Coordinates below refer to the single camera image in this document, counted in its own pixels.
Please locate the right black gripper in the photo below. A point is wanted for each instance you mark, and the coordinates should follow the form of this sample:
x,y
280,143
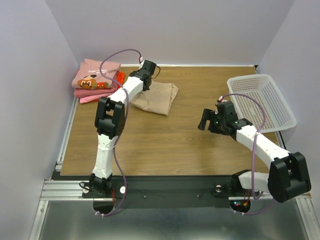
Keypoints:
x,y
207,119

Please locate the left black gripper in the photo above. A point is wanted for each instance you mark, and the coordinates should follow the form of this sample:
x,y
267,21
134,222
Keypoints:
x,y
146,89

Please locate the beige t shirt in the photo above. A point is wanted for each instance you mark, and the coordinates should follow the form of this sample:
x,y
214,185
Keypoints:
x,y
158,99

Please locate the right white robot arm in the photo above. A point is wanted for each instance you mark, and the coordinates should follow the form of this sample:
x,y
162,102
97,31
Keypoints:
x,y
288,175

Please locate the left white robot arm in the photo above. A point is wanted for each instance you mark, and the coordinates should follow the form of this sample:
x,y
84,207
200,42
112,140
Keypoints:
x,y
110,120

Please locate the orange folded shirt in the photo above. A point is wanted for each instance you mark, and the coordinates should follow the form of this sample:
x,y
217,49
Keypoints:
x,y
120,77

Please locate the white plastic basket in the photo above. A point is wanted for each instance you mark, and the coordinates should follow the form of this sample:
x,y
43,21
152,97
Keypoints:
x,y
256,97

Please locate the pink printed folded shirt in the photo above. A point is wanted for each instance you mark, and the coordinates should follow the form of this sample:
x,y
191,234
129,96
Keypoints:
x,y
91,77

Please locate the light pink folded shirt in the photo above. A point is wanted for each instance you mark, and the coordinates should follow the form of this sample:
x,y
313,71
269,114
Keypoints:
x,y
88,99

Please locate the dark pink folded shirt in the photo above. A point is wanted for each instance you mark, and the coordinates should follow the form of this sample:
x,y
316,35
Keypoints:
x,y
81,92

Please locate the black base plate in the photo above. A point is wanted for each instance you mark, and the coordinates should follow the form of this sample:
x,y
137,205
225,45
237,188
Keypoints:
x,y
163,192

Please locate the aluminium frame rail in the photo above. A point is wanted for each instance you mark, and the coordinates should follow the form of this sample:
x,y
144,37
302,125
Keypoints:
x,y
56,190

